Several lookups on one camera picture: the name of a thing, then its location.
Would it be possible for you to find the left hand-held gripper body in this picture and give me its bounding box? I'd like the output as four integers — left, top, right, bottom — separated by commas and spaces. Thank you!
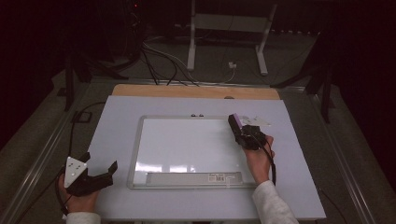
64, 156, 114, 198

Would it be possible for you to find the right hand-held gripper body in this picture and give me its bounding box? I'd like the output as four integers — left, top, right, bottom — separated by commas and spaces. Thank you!
241, 115, 272, 151

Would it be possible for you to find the silver framed whiteboard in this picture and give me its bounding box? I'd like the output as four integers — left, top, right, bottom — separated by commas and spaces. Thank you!
126, 115, 264, 190

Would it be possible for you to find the person's left hand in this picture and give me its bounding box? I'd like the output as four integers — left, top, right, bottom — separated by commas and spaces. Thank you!
57, 173, 101, 215

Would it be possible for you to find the person's right hand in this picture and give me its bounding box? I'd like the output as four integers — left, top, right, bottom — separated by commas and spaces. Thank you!
242, 134, 276, 187

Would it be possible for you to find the black square floor plate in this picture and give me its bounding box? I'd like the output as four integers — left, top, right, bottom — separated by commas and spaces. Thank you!
71, 110, 93, 124

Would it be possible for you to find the large white table mat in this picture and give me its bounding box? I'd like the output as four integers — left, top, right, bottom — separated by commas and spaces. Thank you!
88, 95, 328, 222

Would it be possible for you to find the wooden table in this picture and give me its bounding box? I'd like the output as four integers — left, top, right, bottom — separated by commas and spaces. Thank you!
111, 83, 281, 101

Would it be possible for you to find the black tripod stand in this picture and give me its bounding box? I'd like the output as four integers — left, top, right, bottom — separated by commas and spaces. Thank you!
63, 50, 129, 112
270, 29, 336, 124

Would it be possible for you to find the white metal stand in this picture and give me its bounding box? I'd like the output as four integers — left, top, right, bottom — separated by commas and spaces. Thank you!
186, 0, 278, 77

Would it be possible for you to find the dark equipment rack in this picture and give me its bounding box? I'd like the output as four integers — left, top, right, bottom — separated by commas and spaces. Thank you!
122, 0, 148, 62

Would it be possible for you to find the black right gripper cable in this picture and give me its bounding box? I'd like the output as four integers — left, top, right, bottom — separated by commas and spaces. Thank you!
253, 133, 277, 187

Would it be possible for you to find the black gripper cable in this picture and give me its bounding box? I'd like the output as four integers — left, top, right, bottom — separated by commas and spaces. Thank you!
253, 133, 277, 187
54, 101, 106, 217

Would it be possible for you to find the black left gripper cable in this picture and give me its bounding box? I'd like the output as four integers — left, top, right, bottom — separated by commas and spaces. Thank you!
54, 101, 106, 217

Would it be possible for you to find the metal floor rail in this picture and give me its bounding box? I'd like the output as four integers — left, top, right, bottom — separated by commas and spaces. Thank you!
307, 92, 378, 224
0, 81, 92, 224

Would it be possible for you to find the white floor cable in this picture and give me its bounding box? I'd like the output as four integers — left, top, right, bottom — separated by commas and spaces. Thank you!
142, 35, 236, 85

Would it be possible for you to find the black floor cable bundle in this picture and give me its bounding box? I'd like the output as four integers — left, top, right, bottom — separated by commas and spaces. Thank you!
139, 43, 200, 87

